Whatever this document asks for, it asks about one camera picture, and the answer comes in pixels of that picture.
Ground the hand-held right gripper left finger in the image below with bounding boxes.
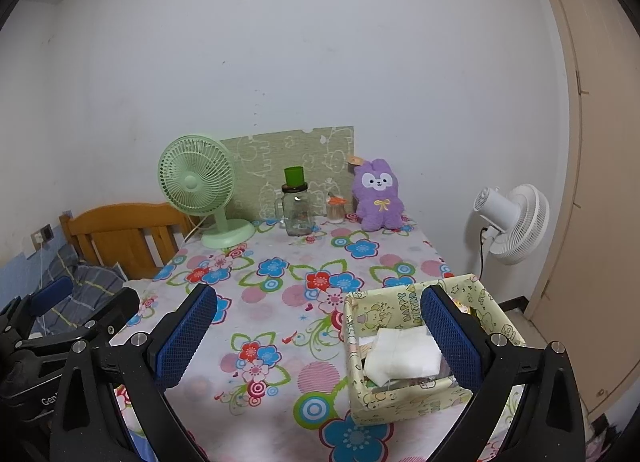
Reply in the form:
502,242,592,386
50,283,218,462

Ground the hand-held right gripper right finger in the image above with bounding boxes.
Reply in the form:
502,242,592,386
419,285,587,462

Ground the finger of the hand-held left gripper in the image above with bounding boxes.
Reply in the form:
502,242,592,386
0,276,73,343
90,287,141,343

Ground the white cloth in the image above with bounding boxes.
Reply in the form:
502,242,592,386
363,326,443,385

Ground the yellow printed storage box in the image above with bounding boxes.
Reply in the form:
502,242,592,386
343,273,527,425

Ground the grey plaid blanket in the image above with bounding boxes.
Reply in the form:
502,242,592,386
30,245,126,333

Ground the floral tablecloth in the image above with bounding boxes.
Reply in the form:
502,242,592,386
107,215,526,462

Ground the white floor fan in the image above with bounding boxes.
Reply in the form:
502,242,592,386
467,183,550,273

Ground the green desk fan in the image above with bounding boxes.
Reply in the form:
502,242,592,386
158,132,256,249

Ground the purple plush bunny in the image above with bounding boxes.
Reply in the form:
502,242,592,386
348,157,406,232

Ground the glass jar with green lid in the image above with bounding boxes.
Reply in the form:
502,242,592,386
275,166,316,236

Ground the dark printed bag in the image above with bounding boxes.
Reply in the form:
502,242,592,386
582,412,621,462

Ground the beige door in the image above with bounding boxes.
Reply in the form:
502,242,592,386
522,0,640,415

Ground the green patterned board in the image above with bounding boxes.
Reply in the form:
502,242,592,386
220,125,355,220

